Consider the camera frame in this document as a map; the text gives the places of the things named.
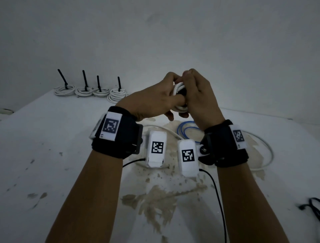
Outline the blue cable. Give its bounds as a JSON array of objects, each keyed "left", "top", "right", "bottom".
[{"left": 177, "top": 121, "right": 204, "bottom": 145}]

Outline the short white cable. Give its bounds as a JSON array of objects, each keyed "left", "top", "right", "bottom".
[
  {"left": 54, "top": 84, "right": 76, "bottom": 96},
  {"left": 74, "top": 87, "right": 95, "bottom": 98},
  {"left": 107, "top": 88, "right": 127, "bottom": 104},
  {"left": 92, "top": 88, "right": 110, "bottom": 98},
  {"left": 172, "top": 82, "right": 189, "bottom": 113}
]

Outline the person's left forearm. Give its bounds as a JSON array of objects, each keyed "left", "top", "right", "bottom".
[{"left": 45, "top": 150, "right": 123, "bottom": 243}]

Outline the black wrist strap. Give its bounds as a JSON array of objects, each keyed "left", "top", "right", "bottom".
[
  {"left": 91, "top": 106, "right": 143, "bottom": 160},
  {"left": 199, "top": 119, "right": 249, "bottom": 168}
]

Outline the white checkered marker tag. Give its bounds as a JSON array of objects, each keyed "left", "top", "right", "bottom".
[
  {"left": 89, "top": 112, "right": 123, "bottom": 141},
  {"left": 229, "top": 125, "right": 248, "bottom": 150}
]

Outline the person's right hand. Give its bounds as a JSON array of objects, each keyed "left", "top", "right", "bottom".
[{"left": 175, "top": 69, "right": 225, "bottom": 132}]

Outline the person's left hand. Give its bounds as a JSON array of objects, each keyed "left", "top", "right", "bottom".
[{"left": 115, "top": 72, "right": 187, "bottom": 122}]

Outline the long white cable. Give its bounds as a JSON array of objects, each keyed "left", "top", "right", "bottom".
[{"left": 139, "top": 125, "right": 274, "bottom": 172}]

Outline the black cable ties bunch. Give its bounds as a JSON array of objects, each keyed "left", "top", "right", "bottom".
[{"left": 297, "top": 198, "right": 320, "bottom": 222}]

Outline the person's right forearm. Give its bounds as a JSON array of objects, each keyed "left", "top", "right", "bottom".
[{"left": 216, "top": 164, "right": 289, "bottom": 243}]

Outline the black camera cable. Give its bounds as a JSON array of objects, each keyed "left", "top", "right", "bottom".
[
  {"left": 199, "top": 169, "right": 227, "bottom": 243},
  {"left": 122, "top": 158, "right": 146, "bottom": 168}
]

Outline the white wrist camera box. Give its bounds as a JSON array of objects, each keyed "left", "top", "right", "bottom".
[
  {"left": 177, "top": 139, "right": 208, "bottom": 178},
  {"left": 146, "top": 131, "right": 167, "bottom": 169}
]

